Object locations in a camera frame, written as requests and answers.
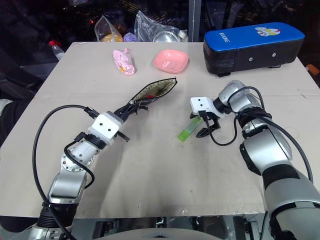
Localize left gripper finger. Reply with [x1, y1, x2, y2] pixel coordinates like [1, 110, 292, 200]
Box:
[123, 102, 151, 121]
[116, 99, 140, 117]

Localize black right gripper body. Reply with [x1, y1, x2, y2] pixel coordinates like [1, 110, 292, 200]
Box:
[199, 112, 222, 133]

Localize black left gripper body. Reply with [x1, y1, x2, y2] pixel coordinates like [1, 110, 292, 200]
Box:
[115, 111, 131, 143]

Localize green highlighter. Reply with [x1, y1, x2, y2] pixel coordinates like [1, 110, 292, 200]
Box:
[177, 115, 202, 143]

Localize black grid-lined zipper pouch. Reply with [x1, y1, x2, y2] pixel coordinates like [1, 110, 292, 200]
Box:
[128, 77, 179, 107]

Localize pink plastic bowl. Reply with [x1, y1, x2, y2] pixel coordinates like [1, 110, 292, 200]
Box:
[152, 49, 190, 74]

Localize purple small object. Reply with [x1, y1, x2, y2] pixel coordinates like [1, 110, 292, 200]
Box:
[123, 31, 138, 43]

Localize plastic bag with yellow contents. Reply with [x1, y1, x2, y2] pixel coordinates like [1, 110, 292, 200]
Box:
[94, 14, 125, 43]

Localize silver metal bowl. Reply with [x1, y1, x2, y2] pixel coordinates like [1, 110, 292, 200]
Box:
[152, 29, 180, 43]

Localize clear crumpled plastic bag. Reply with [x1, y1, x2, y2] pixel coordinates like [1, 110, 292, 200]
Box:
[134, 10, 181, 43]

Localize blue black padded box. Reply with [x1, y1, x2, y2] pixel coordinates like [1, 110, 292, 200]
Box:
[202, 21, 307, 78]

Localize clear water bottle red cap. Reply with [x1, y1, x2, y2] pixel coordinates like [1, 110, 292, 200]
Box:
[48, 39, 66, 61]

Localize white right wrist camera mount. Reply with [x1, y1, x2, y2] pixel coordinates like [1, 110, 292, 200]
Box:
[189, 96, 227, 118]

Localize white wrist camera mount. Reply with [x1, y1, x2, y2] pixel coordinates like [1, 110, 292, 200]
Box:
[189, 96, 227, 118]
[88, 111, 125, 146]

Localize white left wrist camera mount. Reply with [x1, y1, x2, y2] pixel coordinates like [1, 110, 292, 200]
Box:
[88, 111, 125, 146]

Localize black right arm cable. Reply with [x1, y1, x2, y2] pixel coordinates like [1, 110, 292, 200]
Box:
[198, 86, 315, 185]

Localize grey metal post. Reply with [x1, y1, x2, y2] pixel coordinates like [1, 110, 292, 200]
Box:
[188, 0, 201, 42]

